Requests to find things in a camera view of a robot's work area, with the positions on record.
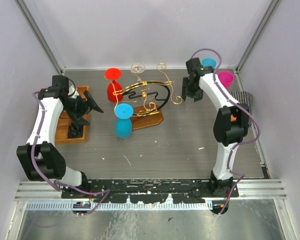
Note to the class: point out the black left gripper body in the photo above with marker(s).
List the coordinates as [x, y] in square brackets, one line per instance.
[76, 107]

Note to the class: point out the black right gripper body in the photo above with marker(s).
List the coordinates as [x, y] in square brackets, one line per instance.
[194, 91]

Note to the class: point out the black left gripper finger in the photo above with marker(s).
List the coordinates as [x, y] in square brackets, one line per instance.
[80, 121]
[90, 103]

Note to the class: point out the wooden compartment tray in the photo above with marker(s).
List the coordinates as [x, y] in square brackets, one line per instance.
[66, 132]

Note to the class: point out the light blue wine glass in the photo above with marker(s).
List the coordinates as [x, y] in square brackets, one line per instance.
[209, 62]

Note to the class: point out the magenta wine glass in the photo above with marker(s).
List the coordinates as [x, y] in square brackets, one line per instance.
[226, 78]

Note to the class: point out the gold wire wine glass rack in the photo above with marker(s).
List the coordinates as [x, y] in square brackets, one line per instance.
[146, 105]

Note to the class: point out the orange wine glass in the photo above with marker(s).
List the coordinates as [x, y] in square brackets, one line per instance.
[233, 118]

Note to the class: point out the striped cloth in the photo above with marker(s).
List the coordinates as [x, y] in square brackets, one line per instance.
[244, 97]

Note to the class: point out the clear wine glass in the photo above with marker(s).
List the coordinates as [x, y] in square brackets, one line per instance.
[136, 69]

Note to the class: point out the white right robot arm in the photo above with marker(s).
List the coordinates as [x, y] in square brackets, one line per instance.
[231, 123]

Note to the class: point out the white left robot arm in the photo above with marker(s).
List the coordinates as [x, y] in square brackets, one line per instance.
[39, 157]

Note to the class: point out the red wine glass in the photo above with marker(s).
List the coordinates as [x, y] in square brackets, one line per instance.
[114, 89]

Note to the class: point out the blue wine glass front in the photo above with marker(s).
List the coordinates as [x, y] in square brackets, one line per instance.
[123, 124]

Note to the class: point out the black coiled item in tray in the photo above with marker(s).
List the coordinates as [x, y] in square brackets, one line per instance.
[75, 132]

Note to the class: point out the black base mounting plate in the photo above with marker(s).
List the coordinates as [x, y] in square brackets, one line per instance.
[150, 191]

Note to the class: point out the aluminium frame rail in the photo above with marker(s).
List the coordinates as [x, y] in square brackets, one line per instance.
[41, 196]

